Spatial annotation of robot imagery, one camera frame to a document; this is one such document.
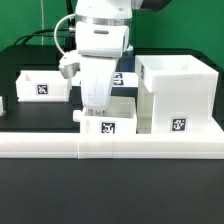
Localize white fiducial marker sheet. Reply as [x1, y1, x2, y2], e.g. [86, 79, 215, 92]
[72, 72, 138, 88]

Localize black cable on table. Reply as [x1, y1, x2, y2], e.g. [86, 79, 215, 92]
[13, 28, 72, 46]

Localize white drawer cabinet box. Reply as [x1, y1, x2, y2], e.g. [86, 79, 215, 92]
[135, 55, 218, 134]

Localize black upright cable connector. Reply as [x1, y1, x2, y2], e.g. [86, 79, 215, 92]
[65, 0, 76, 33]

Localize white drawer tray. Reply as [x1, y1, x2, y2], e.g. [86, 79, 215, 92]
[73, 96, 137, 135]
[16, 70, 71, 102]

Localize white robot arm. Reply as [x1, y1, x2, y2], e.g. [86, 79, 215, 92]
[75, 0, 172, 111]

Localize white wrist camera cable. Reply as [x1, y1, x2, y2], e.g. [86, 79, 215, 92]
[53, 13, 77, 56]

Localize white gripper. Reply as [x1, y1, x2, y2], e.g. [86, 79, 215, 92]
[80, 56, 118, 111]

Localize white rear drawer tray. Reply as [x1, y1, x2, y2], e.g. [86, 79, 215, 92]
[16, 70, 71, 102]

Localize white front drawer tray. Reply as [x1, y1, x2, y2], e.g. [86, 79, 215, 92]
[73, 96, 137, 135]

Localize white L-shaped fence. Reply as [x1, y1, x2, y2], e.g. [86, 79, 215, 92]
[0, 132, 224, 159]

